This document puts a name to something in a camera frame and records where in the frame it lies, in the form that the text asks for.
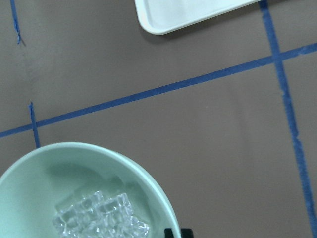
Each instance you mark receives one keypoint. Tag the clear ice cubes pile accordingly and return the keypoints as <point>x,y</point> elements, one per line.
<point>96,216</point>

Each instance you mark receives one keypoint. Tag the cream bear tray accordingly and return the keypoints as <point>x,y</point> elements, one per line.
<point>160,17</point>

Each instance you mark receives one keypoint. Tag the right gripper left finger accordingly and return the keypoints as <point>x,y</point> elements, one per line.
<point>168,233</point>

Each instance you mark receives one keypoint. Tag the mint green bowl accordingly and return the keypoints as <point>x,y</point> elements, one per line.
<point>53,176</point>

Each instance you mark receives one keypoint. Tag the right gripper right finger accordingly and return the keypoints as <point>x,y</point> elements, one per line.
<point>186,233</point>

